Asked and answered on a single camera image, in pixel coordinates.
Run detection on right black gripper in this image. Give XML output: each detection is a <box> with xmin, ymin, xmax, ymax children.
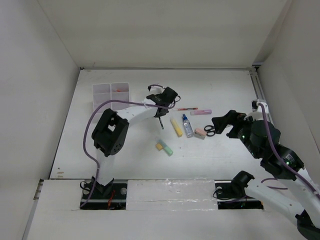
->
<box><xmin>211</xmin><ymin>109</ymin><xmax>261</xmax><ymax>159</ymax></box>

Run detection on pink highlighter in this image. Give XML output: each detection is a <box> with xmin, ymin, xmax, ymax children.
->
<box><xmin>190</xmin><ymin>109</ymin><xmax>212</xmax><ymax>116</ymax></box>

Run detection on red clear pen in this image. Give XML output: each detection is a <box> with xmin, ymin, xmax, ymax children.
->
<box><xmin>174</xmin><ymin>107</ymin><xmax>198</xmax><ymax>111</ymax></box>

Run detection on yellow highlighter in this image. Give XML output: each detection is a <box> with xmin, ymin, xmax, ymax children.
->
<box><xmin>170</xmin><ymin>117</ymin><xmax>183</xmax><ymax>138</ymax></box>

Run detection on green highlighter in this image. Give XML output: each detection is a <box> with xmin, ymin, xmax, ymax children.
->
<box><xmin>155</xmin><ymin>137</ymin><xmax>173</xmax><ymax>156</ymax></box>

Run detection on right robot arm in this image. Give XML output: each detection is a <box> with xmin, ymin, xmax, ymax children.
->
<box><xmin>211</xmin><ymin>106</ymin><xmax>320</xmax><ymax>240</ymax></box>

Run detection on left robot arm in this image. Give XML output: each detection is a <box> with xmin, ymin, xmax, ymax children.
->
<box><xmin>91</xmin><ymin>87</ymin><xmax>179</xmax><ymax>199</ymax></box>

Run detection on pink stapler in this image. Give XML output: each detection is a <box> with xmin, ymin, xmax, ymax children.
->
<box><xmin>194</xmin><ymin>128</ymin><xmax>207</xmax><ymax>140</ymax></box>

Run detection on small blue spray bottle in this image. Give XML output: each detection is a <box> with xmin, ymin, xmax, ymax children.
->
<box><xmin>182</xmin><ymin>114</ymin><xmax>194</xmax><ymax>138</ymax></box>

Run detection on yellow eraser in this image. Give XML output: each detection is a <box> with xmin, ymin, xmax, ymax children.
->
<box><xmin>155</xmin><ymin>143</ymin><xmax>163</xmax><ymax>151</ymax></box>

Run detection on white compartment organizer tray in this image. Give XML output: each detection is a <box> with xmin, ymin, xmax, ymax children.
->
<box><xmin>92</xmin><ymin>82</ymin><xmax>130</xmax><ymax>113</ymax></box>

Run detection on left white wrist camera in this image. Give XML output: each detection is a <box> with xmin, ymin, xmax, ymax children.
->
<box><xmin>147</xmin><ymin>84</ymin><xmax>164</xmax><ymax>92</ymax></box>

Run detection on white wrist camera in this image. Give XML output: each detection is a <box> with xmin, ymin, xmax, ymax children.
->
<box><xmin>251</xmin><ymin>99</ymin><xmax>269</xmax><ymax>120</ymax></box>
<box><xmin>147</xmin><ymin>84</ymin><xmax>164</xmax><ymax>92</ymax></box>

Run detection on black handled scissors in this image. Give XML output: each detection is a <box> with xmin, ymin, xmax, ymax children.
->
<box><xmin>203</xmin><ymin>125</ymin><xmax>216</xmax><ymax>137</ymax></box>

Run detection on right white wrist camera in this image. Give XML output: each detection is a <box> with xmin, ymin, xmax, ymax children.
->
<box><xmin>251</xmin><ymin>99</ymin><xmax>269</xmax><ymax>120</ymax></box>

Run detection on aluminium rail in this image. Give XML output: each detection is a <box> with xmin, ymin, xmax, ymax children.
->
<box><xmin>249</xmin><ymin>64</ymin><xmax>276</xmax><ymax>131</ymax></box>

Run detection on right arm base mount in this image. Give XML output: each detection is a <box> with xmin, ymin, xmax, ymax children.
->
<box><xmin>212</xmin><ymin>182</ymin><xmax>264</xmax><ymax>210</ymax></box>

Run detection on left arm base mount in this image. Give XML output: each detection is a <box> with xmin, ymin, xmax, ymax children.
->
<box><xmin>80</xmin><ymin>181</ymin><xmax>128</xmax><ymax>211</ymax></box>

